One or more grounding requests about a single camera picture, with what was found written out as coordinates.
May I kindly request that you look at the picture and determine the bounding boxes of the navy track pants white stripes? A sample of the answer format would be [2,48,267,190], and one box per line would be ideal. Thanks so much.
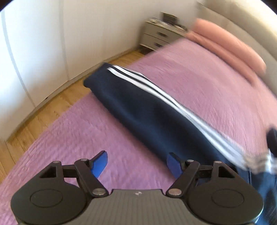
[84,63,276,206]

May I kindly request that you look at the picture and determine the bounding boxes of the salmon pink pillow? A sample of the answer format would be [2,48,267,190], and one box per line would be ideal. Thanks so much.
[186,31,257,85]
[191,18,267,76]

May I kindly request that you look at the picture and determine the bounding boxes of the pink quilted bedspread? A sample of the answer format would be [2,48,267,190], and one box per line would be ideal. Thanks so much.
[1,39,276,224]

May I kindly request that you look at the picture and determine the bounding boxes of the beige padded headboard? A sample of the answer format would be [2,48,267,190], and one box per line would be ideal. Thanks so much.
[198,1,276,66]

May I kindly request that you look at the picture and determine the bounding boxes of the white wardrobe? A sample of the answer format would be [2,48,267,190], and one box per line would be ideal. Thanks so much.
[0,0,72,141]

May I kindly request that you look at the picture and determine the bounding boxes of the grey two-drawer nightstand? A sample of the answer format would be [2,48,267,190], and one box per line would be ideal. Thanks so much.
[139,19,187,51]

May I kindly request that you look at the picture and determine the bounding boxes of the items on nightstand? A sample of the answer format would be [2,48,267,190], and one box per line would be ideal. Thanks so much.
[149,13,188,31]

